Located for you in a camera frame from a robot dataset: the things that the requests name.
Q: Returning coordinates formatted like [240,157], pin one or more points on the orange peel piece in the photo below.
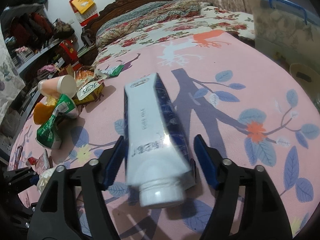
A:
[43,111]

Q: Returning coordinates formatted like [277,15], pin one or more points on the floral quilt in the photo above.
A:
[157,22]

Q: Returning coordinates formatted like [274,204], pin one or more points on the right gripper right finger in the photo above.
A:
[263,214]

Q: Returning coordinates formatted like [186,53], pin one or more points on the pink plastic cup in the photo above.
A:
[58,85]

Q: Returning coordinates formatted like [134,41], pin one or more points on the white blue milk carton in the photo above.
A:
[157,161]

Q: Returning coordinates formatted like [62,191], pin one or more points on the dark wooden headboard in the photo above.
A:
[112,10]

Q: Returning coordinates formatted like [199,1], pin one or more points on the crushed green soda can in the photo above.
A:
[47,134]

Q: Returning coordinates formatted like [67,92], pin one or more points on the green white snack packet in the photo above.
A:
[114,71]

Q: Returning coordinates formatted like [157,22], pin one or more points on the clear storage bin blue lid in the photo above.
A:
[284,29]

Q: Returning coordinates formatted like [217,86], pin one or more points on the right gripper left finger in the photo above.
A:
[56,214]

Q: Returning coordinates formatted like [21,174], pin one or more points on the yellow cardboard box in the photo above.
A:
[89,92]

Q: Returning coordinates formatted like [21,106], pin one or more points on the cluttered metal shelf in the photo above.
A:
[28,40]

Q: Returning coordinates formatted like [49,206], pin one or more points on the yellow red hanging calendar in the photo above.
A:
[84,10]

